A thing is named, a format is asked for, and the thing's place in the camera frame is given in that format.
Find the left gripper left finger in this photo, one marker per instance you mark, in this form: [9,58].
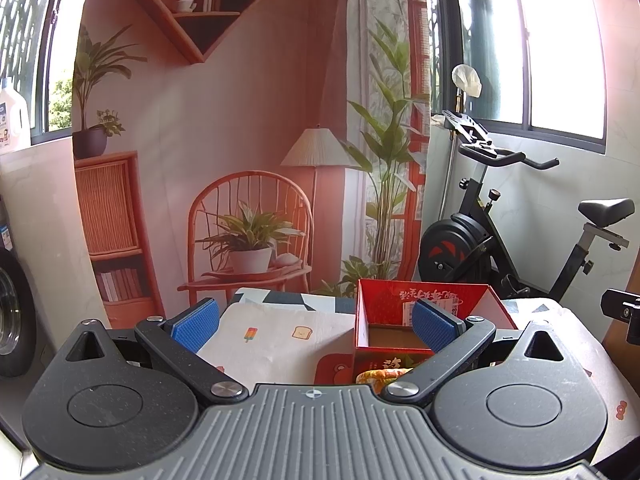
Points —
[173,345]

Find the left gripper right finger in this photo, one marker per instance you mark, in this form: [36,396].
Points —
[457,344]

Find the orange floral soft cloth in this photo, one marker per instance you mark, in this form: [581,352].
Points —
[379,379]

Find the printed living room backdrop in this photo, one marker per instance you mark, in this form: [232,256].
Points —
[231,143]

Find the red strawberry cardboard box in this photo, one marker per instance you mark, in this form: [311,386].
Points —
[400,324]

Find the patterned white tablecloth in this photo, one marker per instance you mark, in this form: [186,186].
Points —
[268,336]

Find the washing machine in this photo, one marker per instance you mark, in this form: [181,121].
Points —
[18,313]

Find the white bag on pole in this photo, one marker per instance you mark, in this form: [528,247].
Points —
[466,79]

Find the white plastic jug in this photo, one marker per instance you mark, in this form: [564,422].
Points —
[14,120]

